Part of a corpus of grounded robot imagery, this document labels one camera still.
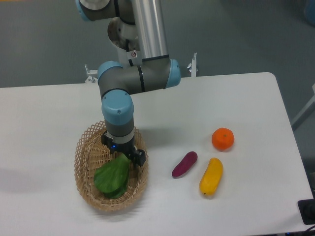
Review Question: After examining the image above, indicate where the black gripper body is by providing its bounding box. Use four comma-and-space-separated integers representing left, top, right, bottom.
109, 137, 135, 158

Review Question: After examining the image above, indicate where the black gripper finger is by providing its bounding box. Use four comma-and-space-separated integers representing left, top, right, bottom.
128, 147, 146, 167
101, 132, 113, 148

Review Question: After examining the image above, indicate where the green bok choy vegetable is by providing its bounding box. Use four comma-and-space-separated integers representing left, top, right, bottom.
94, 154, 130, 199

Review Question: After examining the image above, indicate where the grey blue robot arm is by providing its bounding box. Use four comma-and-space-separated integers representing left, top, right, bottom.
76, 0, 181, 166

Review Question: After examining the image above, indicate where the woven wicker basket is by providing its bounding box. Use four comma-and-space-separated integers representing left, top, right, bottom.
74, 121, 149, 212

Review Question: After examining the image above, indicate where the purple sweet potato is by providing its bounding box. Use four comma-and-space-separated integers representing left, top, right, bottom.
172, 151, 198, 178

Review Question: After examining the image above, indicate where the yellow mango fruit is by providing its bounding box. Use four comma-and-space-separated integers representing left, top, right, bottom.
199, 157, 223, 196

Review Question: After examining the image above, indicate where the orange mandarin fruit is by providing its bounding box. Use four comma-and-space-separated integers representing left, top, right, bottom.
212, 127, 235, 151

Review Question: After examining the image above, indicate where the black device at table edge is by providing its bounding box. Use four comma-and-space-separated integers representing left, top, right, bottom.
298, 199, 315, 225

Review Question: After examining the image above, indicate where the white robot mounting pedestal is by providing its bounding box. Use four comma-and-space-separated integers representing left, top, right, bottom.
84, 18, 198, 83

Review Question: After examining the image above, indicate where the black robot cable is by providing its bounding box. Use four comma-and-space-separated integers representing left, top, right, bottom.
126, 39, 135, 67

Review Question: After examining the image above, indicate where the white table leg frame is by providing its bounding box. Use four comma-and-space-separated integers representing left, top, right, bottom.
290, 84, 315, 132

